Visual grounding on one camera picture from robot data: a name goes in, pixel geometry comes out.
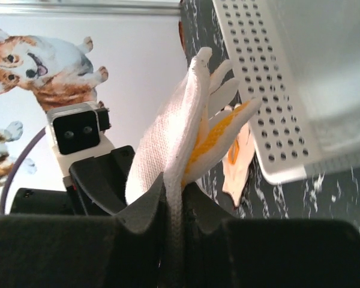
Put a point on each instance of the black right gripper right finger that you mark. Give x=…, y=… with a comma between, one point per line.
x=224, y=251

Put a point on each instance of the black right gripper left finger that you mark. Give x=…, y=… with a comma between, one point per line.
x=122, y=249

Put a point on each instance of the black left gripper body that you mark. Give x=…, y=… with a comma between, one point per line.
x=96, y=185

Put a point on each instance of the yellow palm glove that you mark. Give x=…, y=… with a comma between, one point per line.
x=182, y=144

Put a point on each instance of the white perforated storage basket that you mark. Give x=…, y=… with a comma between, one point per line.
x=302, y=58

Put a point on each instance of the white knit glove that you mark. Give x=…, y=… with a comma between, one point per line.
x=221, y=94

